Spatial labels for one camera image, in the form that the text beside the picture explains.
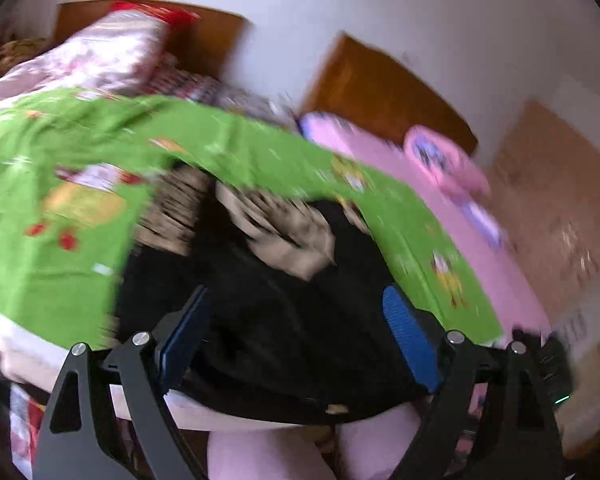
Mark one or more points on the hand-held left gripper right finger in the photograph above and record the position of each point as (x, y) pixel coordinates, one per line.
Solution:
(411, 332)

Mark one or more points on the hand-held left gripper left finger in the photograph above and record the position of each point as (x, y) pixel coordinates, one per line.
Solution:
(187, 332)

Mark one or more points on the black printed pants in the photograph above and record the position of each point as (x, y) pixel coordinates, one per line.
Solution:
(280, 345)

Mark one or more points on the pink bed sheet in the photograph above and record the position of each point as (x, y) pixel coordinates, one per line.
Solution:
(500, 280)

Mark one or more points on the person's right leg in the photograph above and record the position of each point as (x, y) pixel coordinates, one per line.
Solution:
(375, 440)

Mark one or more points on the person's leg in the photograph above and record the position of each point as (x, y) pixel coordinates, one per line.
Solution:
(375, 440)
(265, 452)

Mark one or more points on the person's left leg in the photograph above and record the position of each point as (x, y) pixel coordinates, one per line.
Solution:
(265, 452)

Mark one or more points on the green printed bed sheet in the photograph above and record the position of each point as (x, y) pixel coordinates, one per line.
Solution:
(55, 230)

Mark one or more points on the pink round cushion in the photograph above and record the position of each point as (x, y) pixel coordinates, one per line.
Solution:
(445, 162)

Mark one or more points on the brown cardboard panel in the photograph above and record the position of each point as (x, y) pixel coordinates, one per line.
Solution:
(555, 185)

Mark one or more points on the red plaid bed sheet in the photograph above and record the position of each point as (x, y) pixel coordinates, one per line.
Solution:
(15, 410)

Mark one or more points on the wooden headboard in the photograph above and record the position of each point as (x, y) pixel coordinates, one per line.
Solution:
(205, 35)
(385, 95)

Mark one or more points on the striped pillow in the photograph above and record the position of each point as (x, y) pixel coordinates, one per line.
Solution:
(215, 92)

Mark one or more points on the pink floral quilt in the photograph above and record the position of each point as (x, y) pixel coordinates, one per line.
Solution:
(95, 55)

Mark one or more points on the red pillow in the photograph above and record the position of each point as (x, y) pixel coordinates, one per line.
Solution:
(155, 12)

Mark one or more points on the yellow plush toy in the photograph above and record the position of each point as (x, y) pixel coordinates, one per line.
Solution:
(22, 52)

